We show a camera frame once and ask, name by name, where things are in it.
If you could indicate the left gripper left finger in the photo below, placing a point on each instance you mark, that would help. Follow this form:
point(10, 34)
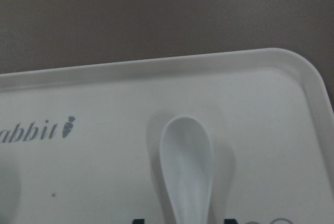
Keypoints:
point(147, 220)

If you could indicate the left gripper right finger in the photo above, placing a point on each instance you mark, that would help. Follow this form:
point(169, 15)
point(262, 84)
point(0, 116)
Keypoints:
point(230, 221)

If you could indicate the white plastic spoon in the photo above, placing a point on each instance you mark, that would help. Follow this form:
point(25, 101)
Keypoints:
point(186, 160)

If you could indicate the cream rabbit tray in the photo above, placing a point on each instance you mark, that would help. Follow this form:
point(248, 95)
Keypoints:
point(81, 144)

